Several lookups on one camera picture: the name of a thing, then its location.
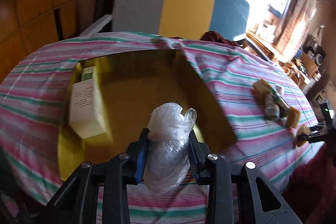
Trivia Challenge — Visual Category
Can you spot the small yellow sponge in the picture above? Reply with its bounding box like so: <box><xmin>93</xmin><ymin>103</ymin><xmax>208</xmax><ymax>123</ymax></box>
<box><xmin>294</xmin><ymin>124</ymin><xmax>311</xmax><ymax>147</ymax></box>

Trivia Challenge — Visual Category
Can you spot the medium yellow sponge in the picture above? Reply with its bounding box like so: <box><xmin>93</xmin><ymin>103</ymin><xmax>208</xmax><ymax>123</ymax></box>
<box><xmin>286</xmin><ymin>106</ymin><xmax>301</xmax><ymax>128</ymax></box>

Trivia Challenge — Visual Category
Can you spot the clear plastic bag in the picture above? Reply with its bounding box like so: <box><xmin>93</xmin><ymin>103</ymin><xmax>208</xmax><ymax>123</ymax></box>
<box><xmin>143</xmin><ymin>103</ymin><xmax>197</xmax><ymax>193</ymax></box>

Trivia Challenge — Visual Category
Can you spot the green cracker packet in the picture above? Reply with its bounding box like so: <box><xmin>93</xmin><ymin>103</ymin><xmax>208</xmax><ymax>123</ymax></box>
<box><xmin>270</xmin><ymin>90</ymin><xmax>290</xmax><ymax>114</ymax></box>

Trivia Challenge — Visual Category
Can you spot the striped pink green tablecloth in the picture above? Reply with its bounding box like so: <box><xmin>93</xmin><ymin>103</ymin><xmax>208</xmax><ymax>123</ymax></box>
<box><xmin>0</xmin><ymin>31</ymin><xmax>325</xmax><ymax>224</ymax></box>

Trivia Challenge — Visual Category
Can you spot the small white crumpled paper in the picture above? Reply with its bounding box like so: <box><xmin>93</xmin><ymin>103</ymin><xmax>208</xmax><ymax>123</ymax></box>
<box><xmin>275</xmin><ymin>84</ymin><xmax>284</xmax><ymax>97</ymax></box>

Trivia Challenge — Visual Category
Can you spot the white cardboard box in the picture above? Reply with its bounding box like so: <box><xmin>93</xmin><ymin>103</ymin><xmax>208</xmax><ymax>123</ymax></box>
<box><xmin>69</xmin><ymin>79</ymin><xmax>106</xmax><ymax>139</ymax></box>

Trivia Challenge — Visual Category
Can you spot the large yellow sponge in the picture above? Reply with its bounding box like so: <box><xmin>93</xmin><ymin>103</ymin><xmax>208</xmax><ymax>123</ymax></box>
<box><xmin>252</xmin><ymin>79</ymin><xmax>272</xmax><ymax>97</ymax></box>

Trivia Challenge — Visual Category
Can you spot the green white small box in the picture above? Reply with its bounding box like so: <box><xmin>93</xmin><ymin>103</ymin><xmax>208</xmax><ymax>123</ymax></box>
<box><xmin>81</xmin><ymin>66</ymin><xmax>96</xmax><ymax>81</ymax></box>

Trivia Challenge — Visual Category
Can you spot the wooden desk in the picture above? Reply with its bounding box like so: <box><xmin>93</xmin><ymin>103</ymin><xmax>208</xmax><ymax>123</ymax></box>
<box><xmin>246</xmin><ymin>32</ymin><xmax>286</xmax><ymax>63</ymax></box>

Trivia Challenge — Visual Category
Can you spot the dark red cloth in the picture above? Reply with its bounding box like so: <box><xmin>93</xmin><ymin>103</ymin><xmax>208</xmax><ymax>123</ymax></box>
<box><xmin>201</xmin><ymin>31</ymin><xmax>244</xmax><ymax>47</ymax></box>

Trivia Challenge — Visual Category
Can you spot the beige window curtain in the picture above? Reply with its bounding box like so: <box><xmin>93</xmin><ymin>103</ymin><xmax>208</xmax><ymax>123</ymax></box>
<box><xmin>274</xmin><ymin>0</ymin><xmax>316</xmax><ymax>58</ymax></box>

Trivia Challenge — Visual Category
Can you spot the grey yellow blue mattress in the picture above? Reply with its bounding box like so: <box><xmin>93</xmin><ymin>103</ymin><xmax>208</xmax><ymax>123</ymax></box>
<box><xmin>112</xmin><ymin>0</ymin><xmax>249</xmax><ymax>42</ymax></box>

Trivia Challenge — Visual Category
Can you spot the wooden wardrobe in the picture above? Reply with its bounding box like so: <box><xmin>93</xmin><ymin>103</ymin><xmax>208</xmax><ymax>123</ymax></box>
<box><xmin>1</xmin><ymin>0</ymin><xmax>76</xmax><ymax>80</ymax></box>

